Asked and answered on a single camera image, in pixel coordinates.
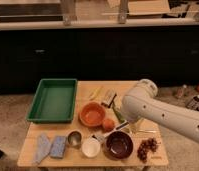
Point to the dark purple bowl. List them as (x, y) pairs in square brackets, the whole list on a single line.
[(119, 145)]

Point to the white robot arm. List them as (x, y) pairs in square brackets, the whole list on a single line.
[(139, 101)]

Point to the green plastic tray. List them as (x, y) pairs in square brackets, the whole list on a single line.
[(54, 101)]

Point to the yellow banana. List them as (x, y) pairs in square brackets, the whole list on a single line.
[(95, 93)]

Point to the orange bowl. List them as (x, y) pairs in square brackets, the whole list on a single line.
[(92, 114)]

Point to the green cucumber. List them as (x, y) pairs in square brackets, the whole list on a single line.
[(117, 113)]

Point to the orange fruit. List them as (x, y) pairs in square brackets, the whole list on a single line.
[(108, 125)]

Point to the wooden table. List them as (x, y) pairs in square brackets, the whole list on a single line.
[(73, 157)]

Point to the green cup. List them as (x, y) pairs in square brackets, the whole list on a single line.
[(134, 127)]

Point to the small metal cup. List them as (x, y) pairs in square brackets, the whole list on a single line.
[(74, 139)]

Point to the metal spoon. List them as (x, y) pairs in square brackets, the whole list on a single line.
[(142, 131)]

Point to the bunch of dark grapes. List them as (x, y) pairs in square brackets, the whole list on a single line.
[(146, 146)]

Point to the blue sponge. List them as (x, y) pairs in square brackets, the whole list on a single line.
[(58, 147)]

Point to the grey blue cloth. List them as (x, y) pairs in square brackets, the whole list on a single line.
[(43, 148)]

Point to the white handled brush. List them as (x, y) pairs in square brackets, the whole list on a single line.
[(101, 137)]

